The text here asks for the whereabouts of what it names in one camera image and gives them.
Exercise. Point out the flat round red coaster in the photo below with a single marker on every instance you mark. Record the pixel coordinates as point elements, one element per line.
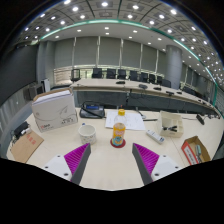
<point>118,146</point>

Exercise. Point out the black marker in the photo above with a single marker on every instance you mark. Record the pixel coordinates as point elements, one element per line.
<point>170,128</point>

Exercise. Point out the white organizer tray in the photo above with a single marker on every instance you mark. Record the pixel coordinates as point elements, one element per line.
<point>171,120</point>

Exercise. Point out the white patterned cup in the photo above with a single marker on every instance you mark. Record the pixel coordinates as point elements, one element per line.
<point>87,134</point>

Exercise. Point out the grey monitor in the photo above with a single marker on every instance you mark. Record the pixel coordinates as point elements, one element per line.
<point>36,90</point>

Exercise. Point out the white paper sheet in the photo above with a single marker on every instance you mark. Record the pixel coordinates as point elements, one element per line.
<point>135,121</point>

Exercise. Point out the black power adapter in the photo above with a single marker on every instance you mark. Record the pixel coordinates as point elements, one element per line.
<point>20,129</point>

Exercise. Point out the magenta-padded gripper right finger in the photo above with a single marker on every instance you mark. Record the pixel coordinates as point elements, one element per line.
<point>146,158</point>

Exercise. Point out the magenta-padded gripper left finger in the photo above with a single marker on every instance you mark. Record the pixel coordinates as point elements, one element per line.
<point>77,158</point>

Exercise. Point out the brown paper envelope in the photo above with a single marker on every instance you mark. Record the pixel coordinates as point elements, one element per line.
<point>26,146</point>

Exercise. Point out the white cardboard box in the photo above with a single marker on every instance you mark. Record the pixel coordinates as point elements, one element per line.
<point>55,111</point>

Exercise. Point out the open red-sided cardboard box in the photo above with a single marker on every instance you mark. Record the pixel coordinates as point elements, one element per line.
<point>190,151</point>

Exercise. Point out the long curved conference desk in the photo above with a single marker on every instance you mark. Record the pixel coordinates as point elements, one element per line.
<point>106,83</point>

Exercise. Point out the ceiling lights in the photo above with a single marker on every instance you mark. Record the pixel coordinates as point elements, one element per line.
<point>104,4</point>

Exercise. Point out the yellow-capped orange drink bottle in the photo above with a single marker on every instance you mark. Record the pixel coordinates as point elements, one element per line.
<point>119,131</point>

